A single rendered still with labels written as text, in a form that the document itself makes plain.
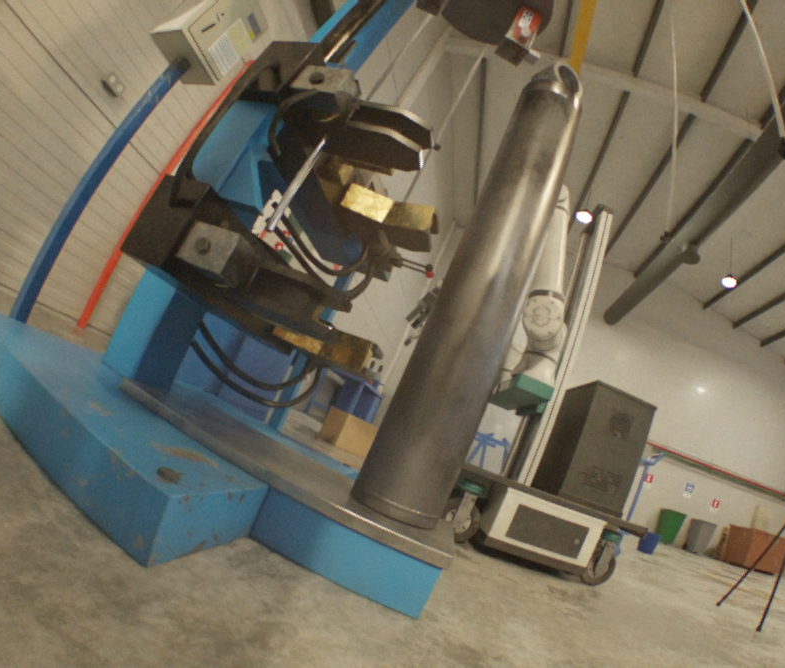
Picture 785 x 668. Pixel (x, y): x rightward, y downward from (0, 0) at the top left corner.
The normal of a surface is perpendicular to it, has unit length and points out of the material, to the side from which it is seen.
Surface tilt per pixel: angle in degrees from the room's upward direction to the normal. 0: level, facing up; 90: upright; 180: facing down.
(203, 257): 90
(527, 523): 90
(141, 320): 90
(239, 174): 90
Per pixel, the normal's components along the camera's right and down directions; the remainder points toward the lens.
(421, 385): -0.49, -0.40
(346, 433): 0.47, 0.00
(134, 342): -0.13, -0.28
